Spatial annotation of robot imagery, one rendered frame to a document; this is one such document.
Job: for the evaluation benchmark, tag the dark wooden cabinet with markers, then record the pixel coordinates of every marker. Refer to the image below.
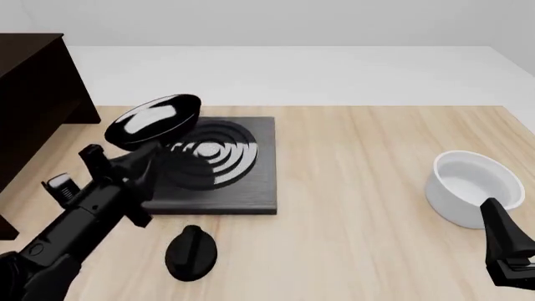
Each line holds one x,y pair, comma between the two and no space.
37,103

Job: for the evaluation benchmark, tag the black frying pan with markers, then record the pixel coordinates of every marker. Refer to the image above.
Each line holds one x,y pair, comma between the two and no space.
154,120

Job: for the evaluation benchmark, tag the white ceramic pot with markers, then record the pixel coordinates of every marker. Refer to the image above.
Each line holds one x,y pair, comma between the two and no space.
464,188

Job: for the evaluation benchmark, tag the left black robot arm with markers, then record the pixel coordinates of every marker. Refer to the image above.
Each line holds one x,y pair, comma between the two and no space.
54,247

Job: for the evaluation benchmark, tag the flat black stove plate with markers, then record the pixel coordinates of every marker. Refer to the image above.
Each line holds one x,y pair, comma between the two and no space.
259,175

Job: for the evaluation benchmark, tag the round black stove knob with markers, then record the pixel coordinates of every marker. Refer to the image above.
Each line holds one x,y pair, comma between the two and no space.
190,254

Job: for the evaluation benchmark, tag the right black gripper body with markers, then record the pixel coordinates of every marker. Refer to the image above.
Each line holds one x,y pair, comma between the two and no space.
512,272

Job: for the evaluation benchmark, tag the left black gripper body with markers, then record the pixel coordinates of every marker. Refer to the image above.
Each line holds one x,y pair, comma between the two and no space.
104,175

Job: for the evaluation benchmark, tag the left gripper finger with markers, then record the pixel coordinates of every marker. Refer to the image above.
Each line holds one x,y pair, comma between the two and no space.
146,185
131,160

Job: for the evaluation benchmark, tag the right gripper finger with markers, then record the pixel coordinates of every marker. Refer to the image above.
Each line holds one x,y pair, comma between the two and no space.
503,232

